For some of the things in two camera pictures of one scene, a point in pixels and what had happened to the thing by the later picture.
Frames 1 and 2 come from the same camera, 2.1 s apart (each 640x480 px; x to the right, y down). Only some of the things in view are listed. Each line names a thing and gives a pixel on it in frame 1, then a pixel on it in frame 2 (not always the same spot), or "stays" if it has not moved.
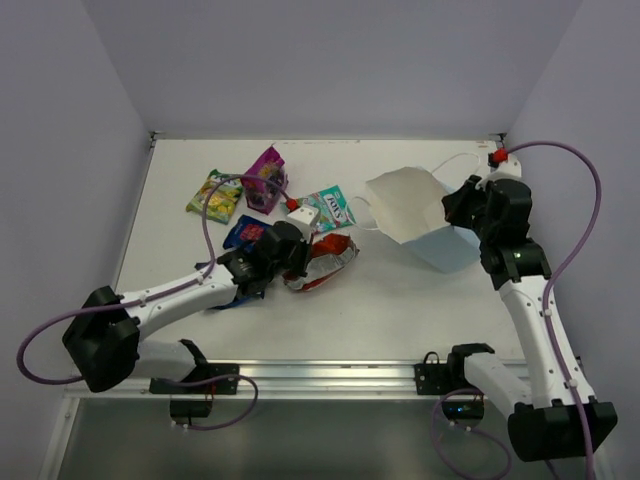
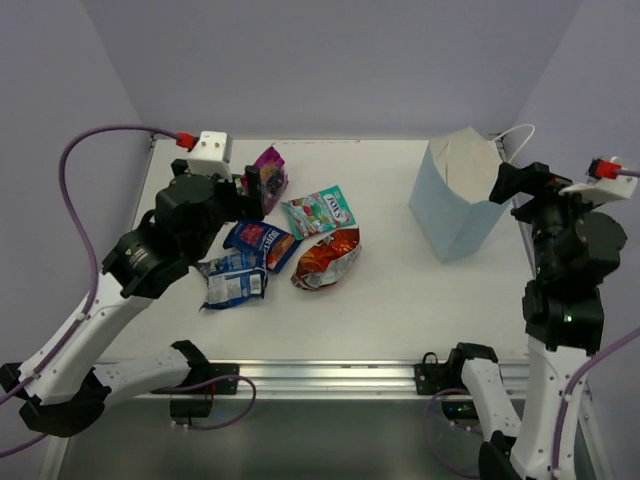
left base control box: [190, 408] stays
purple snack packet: [263, 195] stays
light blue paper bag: [408, 205] -> [450, 195]
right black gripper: [455, 202] -> [514, 180]
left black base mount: [211, 387] stays
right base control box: [463, 409] stays
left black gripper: [301, 256] -> [232, 198]
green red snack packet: [333, 208] stays
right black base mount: [432, 379] stays
